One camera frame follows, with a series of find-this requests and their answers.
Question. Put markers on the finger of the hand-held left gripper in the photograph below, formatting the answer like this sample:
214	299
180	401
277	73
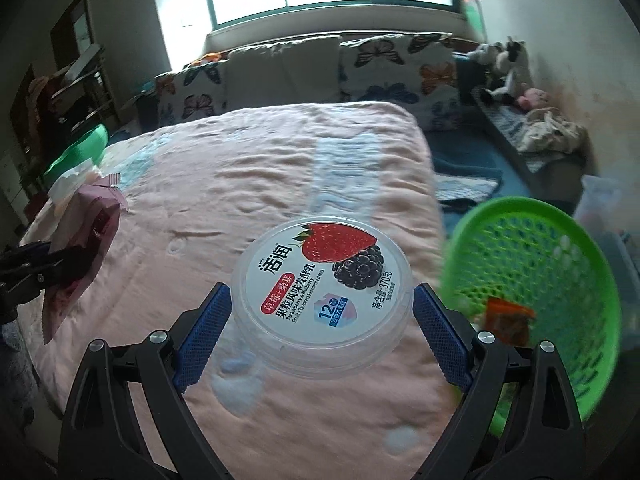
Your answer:
60	265

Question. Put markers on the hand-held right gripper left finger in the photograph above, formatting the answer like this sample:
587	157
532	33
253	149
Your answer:
202	335

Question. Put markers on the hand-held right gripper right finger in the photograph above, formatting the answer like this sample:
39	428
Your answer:
442	340

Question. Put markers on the pink snack bag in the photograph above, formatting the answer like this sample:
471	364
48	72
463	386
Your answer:
95	220

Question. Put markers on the red snack wrapper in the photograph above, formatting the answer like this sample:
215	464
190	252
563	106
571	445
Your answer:
510	320

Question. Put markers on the clear yogurt tub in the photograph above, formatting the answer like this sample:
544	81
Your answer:
320	295

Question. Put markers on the green plastic basket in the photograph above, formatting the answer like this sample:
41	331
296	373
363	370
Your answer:
575	270

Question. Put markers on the tissue pack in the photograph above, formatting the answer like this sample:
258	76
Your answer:
70	185

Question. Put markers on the green plastic basin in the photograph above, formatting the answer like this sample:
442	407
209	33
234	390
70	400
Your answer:
80	152

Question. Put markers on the pink blanket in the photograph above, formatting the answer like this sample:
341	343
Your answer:
225	185

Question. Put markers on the blue floor rug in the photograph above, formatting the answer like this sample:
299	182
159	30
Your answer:
465	170

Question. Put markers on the dark shelf rack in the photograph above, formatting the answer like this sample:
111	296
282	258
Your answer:
75	85

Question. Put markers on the small butterfly print cushion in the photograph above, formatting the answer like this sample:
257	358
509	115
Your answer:
195	90

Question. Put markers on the bench with blue cover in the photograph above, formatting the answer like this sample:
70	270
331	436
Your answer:
505	125

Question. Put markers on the crumpled light cloth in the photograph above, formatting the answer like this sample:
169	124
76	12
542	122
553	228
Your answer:
550	130

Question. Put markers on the small orange item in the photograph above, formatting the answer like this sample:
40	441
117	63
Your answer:
204	58

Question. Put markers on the pink plush toy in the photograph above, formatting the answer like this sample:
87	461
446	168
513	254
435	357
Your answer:
532	100

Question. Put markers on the large butterfly print cushion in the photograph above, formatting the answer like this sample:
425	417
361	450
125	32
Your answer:
400	75

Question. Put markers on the white cushion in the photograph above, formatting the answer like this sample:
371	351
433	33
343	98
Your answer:
280	72

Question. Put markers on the black and white plush toy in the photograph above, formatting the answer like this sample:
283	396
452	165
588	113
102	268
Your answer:
510	70

